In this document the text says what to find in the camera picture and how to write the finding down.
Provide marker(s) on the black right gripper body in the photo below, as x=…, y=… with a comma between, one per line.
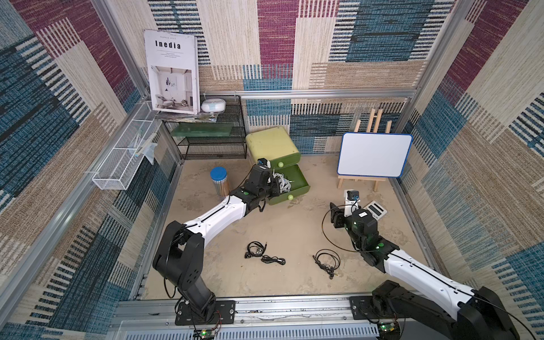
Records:
x=336, y=214

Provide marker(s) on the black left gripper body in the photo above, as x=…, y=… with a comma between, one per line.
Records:
x=272, y=189

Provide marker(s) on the green drawer cabinet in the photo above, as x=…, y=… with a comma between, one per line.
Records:
x=276, y=146

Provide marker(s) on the white earphones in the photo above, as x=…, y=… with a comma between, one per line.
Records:
x=284, y=184

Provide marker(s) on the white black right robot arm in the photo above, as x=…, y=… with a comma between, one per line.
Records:
x=417, y=292

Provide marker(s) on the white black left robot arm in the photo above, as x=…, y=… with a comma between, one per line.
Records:
x=179, y=256

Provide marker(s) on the black braided earphones left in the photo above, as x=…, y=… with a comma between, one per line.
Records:
x=256, y=249

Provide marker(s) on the grey calculator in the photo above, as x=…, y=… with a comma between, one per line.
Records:
x=376, y=210

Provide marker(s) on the clear pencil tub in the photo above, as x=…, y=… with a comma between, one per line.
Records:
x=219, y=177

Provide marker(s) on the blue framed whiteboard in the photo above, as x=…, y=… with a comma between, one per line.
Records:
x=373, y=154

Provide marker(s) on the white oval device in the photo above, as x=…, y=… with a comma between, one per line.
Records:
x=213, y=106

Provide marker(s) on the Inedia magazine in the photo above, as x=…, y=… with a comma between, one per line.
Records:
x=172, y=66

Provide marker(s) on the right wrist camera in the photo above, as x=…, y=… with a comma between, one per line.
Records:
x=351, y=203

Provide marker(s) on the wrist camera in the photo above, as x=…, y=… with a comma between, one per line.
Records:
x=264, y=163
x=351, y=203

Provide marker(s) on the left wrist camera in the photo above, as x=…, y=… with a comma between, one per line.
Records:
x=264, y=163

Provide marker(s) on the black wire shelf rack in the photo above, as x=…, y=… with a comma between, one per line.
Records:
x=210, y=136

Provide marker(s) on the white wire basket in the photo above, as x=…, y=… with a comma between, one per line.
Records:
x=135, y=144

